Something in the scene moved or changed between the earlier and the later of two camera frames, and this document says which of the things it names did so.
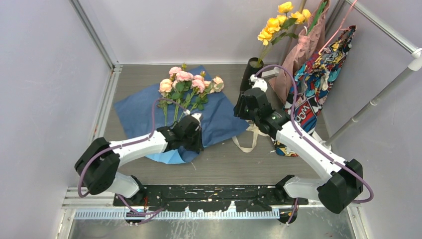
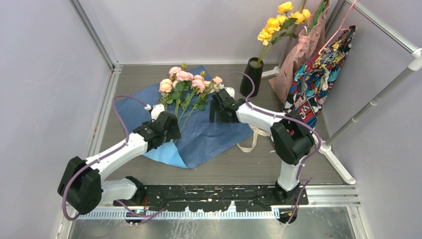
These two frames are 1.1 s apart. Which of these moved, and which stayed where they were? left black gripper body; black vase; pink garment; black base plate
Moved: left black gripper body
Stayed: black base plate; black vase; pink garment
